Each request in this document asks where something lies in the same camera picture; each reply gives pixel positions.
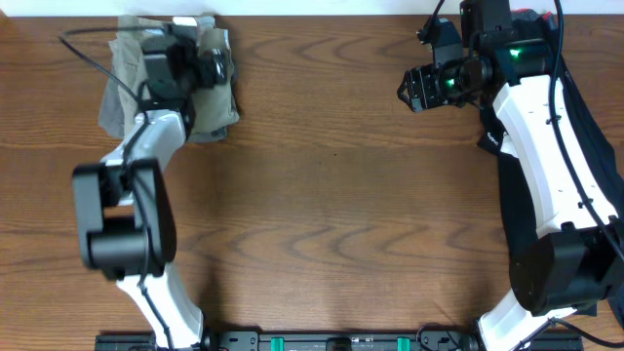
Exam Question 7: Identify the khaki beige shorts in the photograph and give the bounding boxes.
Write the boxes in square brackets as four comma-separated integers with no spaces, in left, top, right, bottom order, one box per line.
[98,13,240,142]

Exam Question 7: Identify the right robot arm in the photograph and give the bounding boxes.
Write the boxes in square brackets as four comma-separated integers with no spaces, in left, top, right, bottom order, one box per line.
[397,1,623,350]

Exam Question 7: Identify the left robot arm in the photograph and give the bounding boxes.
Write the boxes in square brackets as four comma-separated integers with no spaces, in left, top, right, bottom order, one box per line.
[72,18,227,350]

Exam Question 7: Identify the folded grey shorts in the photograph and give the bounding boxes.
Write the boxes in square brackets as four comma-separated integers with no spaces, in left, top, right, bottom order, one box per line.
[98,73,240,143]

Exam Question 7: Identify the white cloth piece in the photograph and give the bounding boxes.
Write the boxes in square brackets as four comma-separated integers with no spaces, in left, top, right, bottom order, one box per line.
[500,132,519,159]

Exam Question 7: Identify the black garment with red trim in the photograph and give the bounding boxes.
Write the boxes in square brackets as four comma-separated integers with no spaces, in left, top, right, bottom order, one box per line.
[475,8,624,329]

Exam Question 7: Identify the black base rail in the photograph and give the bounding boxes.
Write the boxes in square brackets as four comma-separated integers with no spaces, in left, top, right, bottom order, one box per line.
[94,330,584,351]

